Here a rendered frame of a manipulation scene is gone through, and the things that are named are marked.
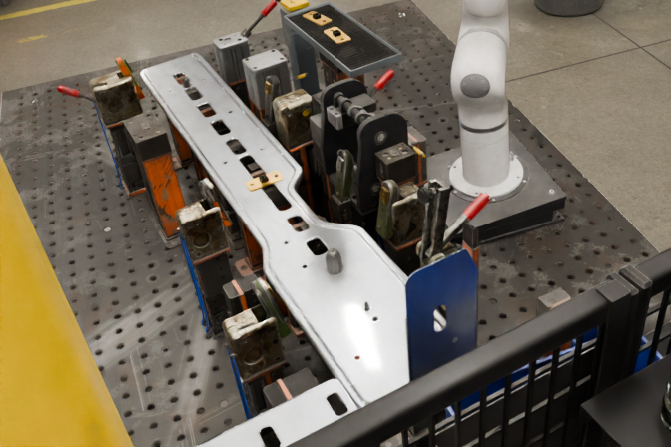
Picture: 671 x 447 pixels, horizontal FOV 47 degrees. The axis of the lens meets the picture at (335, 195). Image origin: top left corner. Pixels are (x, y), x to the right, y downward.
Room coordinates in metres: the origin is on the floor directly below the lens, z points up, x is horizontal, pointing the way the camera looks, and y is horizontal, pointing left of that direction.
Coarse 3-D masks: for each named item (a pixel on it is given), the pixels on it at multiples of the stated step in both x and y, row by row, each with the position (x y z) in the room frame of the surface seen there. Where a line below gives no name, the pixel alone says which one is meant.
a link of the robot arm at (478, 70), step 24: (456, 48) 1.60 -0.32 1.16; (480, 48) 1.52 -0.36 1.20; (504, 48) 1.56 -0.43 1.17; (456, 72) 1.50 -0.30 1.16; (480, 72) 1.47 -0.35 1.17; (504, 72) 1.50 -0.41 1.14; (456, 96) 1.50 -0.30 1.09; (480, 96) 1.46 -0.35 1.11; (504, 96) 1.50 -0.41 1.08; (480, 120) 1.53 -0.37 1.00; (504, 120) 1.55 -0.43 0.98
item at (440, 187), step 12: (432, 180) 1.05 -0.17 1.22; (420, 192) 1.02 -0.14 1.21; (432, 192) 1.02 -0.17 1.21; (444, 192) 1.02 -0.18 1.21; (432, 204) 1.04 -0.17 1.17; (444, 204) 1.02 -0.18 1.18; (432, 216) 1.04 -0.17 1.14; (444, 216) 1.02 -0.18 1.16; (432, 228) 1.03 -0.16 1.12; (444, 228) 1.02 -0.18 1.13; (432, 240) 1.01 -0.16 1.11; (420, 252) 1.04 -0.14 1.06; (432, 252) 1.01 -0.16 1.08
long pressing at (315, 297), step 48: (192, 144) 1.59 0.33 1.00; (240, 192) 1.37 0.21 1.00; (288, 192) 1.35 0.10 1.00; (288, 240) 1.18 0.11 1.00; (336, 240) 1.16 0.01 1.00; (288, 288) 1.05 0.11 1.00; (336, 288) 1.03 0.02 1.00; (384, 288) 1.01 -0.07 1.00; (336, 336) 0.91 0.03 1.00; (384, 336) 0.90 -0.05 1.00; (384, 384) 0.80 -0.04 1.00
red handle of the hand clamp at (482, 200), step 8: (480, 200) 1.06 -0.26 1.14; (488, 200) 1.06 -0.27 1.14; (472, 208) 1.06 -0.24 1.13; (480, 208) 1.06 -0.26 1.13; (464, 216) 1.05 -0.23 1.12; (472, 216) 1.05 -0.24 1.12; (456, 224) 1.05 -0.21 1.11; (448, 232) 1.04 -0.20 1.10; (456, 232) 1.04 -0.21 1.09; (448, 240) 1.03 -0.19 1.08
